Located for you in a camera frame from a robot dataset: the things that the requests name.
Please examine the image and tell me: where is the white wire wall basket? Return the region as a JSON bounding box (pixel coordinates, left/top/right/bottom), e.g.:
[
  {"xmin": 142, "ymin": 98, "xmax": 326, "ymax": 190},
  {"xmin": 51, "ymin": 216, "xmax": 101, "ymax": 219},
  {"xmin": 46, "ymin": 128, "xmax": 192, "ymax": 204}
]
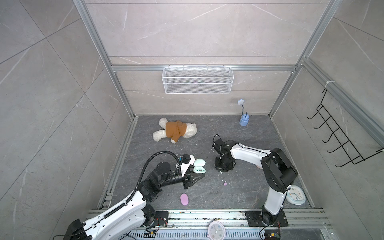
[{"xmin": 162, "ymin": 66, "xmax": 235, "ymax": 94}]

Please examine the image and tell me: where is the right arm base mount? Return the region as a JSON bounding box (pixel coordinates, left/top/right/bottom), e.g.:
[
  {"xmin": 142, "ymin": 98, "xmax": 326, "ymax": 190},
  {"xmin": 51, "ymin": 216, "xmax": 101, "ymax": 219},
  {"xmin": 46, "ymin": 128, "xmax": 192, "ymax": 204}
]
[{"xmin": 245, "ymin": 210, "xmax": 289, "ymax": 227}]

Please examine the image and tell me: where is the mint green charging case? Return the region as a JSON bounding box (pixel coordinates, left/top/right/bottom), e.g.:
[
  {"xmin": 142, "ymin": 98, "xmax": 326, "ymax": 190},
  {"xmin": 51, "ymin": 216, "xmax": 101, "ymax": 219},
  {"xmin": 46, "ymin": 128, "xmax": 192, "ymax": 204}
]
[{"xmin": 193, "ymin": 159, "xmax": 206, "ymax": 174}]

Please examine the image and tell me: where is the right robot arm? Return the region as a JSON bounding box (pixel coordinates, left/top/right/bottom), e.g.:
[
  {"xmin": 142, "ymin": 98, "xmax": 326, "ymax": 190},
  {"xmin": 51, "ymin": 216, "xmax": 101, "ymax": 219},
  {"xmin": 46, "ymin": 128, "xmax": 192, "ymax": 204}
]
[{"xmin": 213, "ymin": 138, "xmax": 298, "ymax": 226}]

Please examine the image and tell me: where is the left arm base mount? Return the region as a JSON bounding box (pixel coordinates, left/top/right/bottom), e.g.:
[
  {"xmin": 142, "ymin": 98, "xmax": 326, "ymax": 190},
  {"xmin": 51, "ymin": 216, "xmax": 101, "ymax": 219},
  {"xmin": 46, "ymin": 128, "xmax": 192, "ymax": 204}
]
[{"xmin": 143, "ymin": 211, "xmax": 169, "ymax": 228}]

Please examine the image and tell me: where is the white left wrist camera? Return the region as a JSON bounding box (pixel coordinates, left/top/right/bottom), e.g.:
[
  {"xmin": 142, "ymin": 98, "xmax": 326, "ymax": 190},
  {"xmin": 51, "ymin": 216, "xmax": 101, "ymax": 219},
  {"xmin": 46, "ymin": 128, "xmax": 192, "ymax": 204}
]
[{"xmin": 180, "ymin": 154, "xmax": 196, "ymax": 176}]

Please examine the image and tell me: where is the white plush dog brown shirt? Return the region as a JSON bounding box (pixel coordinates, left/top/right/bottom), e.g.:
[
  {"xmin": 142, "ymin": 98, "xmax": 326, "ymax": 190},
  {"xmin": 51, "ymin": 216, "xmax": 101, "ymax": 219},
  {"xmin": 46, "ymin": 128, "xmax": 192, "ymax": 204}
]
[{"xmin": 153, "ymin": 118, "xmax": 198, "ymax": 144}]

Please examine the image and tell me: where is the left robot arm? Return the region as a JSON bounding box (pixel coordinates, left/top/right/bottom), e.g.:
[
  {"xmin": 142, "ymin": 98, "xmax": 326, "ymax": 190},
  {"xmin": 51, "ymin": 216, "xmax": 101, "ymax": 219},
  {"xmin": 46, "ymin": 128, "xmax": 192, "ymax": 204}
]
[{"xmin": 63, "ymin": 151, "xmax": 206, "ymax": 240}]

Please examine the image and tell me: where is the black wall hook rack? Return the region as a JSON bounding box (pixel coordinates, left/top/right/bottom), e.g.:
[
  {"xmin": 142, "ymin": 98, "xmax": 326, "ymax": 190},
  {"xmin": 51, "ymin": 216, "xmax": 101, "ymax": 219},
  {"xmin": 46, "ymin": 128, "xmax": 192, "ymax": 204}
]
[{"xmin": 307, "ymin": 89, "xmax": 384, "ymax": 168}]

